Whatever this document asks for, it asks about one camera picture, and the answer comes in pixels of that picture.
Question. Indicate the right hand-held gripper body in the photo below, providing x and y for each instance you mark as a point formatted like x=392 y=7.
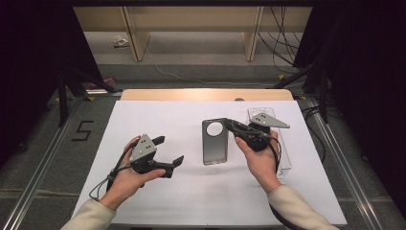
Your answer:
x=258 y=139

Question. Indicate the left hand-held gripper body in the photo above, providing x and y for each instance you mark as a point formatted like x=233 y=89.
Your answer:
x=143 y=151

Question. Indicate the grey phone case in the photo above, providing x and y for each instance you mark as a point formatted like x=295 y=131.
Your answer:
x=215 y=150

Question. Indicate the clear acrylic display stand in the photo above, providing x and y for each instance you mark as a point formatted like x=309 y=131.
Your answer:
x=285 y=159

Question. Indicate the person's right hand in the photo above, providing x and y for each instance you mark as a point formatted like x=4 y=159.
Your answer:
x=263 y=166

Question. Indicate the person's left hand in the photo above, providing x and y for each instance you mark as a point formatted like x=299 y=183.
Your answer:
x=126 y=183

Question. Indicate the white table mat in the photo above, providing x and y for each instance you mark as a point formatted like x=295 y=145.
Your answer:
x=178 y=198

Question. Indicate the black metal stand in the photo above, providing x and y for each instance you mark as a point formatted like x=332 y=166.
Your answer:
x=72 y=86
x=306 y=76

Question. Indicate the pink floor object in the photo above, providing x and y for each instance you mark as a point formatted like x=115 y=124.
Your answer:
x=103 y=83

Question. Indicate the small white floor object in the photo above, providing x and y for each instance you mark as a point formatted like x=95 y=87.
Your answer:
x=120 y=41

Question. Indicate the beige wooden shelf unit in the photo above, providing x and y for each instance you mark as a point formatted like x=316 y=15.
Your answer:
x=191 y=19

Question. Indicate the black curtain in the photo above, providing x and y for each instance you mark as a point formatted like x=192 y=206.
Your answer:
x=28 y=64
x=367 y=80

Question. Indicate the aluminium floor rail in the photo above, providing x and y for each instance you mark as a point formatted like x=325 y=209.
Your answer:
x=32 y=188
x=351 y=179

